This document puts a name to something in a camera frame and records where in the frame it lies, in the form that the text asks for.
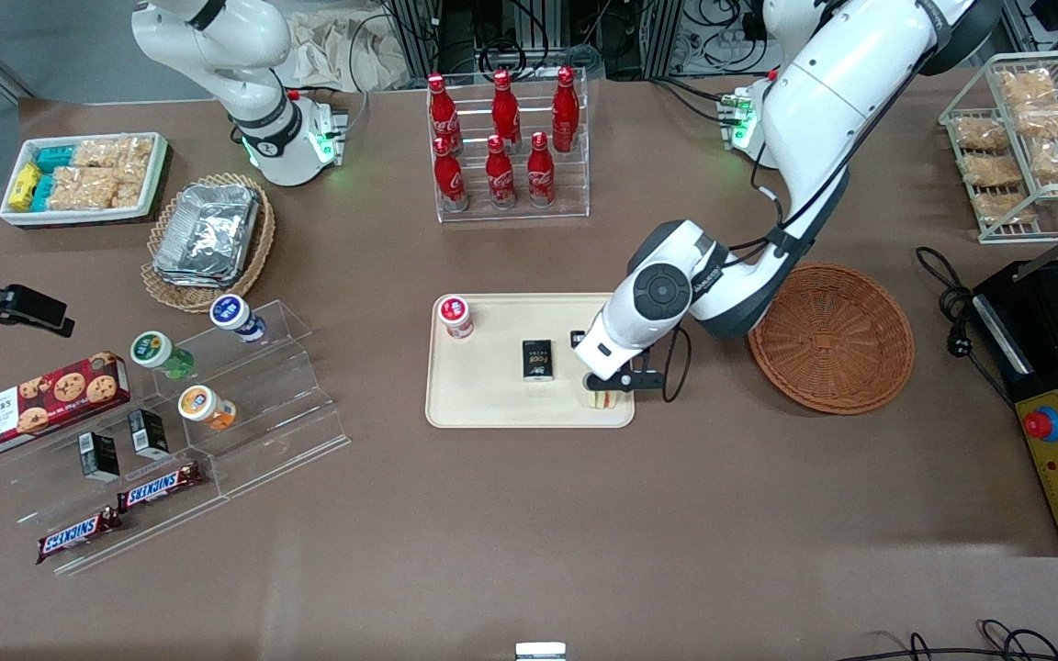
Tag white rectangular snack bin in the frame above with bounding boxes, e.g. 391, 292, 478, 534
0, 131, 170, 228

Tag beige plastic tray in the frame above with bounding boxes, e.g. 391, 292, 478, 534
424, 292, 636, 431

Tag clear acrylic bottle rack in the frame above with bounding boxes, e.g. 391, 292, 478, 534
425, 68, 591, 225

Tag clear acrylic stepped display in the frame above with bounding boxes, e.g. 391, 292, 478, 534
0, 298, 352, 578

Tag yellow small box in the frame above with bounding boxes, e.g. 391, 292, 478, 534
7, 162, 43, 211

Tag red emergency stop button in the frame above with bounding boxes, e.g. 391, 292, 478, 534
1022, 405, 1058, 444

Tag black power cable with plug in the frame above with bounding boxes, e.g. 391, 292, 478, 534
916, 245, 1015, 407

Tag blue-capped small bottle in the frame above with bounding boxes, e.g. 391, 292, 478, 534
208, 293, 268, 345

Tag orange-capped small bottle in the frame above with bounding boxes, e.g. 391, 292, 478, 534
176, 384, 239, 433

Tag aluminium frame equipment rack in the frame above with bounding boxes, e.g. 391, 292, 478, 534
380, 0, 773, 82

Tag green-capped small bottle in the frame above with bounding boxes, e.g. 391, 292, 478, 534
129, 330, 196, 382

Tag red-capped small white bottle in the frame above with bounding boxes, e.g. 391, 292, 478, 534
436, 293, 476, 342

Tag small black box gold print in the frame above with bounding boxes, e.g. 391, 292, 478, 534
520, 339, 557, 383

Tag light oval wicker basket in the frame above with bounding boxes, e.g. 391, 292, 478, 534
141, 172, 277, 315

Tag red cola bottle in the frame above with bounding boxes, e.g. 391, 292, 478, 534
426, 73, 465, 154
432, 135, 470, 213
484, 134, 519, 209
550, 65, 582, 154
490, 69, 523, 150
525, 130, 557, 207

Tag brown round wicker basket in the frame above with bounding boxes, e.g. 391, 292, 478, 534
746, 262, 917, 417

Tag Snickers chocolate bar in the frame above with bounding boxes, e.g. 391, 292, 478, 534
115, 461, 205, 513
35, 507, 123, 566

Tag crumpled beige cloth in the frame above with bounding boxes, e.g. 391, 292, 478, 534
283, 9, 412, 94

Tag stack of foil trays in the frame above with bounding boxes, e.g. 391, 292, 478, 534
152, 183, 262, 289

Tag small black white-label box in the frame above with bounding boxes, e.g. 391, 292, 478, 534
127, 408, 171, 461
78, 431, 122, 484

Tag white wire shelf rack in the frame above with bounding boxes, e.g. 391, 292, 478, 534
939, 50, 1058, 245

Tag black machine housing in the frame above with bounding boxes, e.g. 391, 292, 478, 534
970, 216, 1058, 558

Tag red Walkers cookie box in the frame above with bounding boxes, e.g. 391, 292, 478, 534
0, 351, 132, 463

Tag black tangled cables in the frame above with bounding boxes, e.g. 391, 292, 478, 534
837, 619, 1058, 661

